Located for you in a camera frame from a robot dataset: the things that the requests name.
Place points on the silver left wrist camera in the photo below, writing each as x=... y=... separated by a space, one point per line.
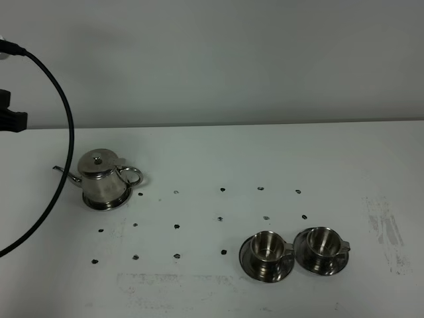
x=3 y=56

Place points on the right stainless steel teacup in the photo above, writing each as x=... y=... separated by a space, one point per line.
x=324 y=245

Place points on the left stainless steel teacup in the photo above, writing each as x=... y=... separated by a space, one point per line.
x=268 y=250

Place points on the stainless steel teacup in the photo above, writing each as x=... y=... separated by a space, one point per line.
x=268 y=250
x=324 y=245

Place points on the right stainless steel saucer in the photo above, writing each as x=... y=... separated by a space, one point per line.
x=332 y=268

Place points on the stainless steel teapot saucer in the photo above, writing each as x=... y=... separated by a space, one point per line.
x=109 y=205

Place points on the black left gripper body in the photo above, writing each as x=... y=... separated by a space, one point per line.
x=9 y=120

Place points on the left stainless steel saucer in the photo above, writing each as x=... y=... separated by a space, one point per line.
x=262 y=275

